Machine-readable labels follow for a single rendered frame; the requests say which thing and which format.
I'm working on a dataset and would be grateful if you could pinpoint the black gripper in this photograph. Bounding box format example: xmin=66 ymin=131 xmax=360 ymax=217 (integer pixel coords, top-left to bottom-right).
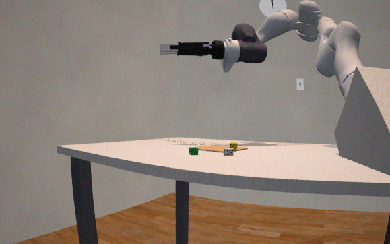
xmin=160 ymin=40 xmax=225 ymax=60

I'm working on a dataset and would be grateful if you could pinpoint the orange mat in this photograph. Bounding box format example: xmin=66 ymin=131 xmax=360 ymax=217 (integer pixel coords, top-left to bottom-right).
xmin=197 ymin=145 xmax=248 ymax=153

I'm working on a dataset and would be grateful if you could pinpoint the grey die with black pips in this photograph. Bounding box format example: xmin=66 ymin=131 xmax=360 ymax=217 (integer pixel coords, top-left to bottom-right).
xmin=224 ymin=148 xmax=234 ymax=156

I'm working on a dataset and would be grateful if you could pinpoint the green die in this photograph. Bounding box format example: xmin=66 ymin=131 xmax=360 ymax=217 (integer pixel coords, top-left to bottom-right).
xmin=189 ymin=147 xmax=198 ymax=155

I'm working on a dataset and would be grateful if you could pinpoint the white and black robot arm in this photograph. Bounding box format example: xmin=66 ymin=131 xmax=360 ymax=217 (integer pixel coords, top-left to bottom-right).
xmin=221 ymin=0 xmax=363 ymax=101

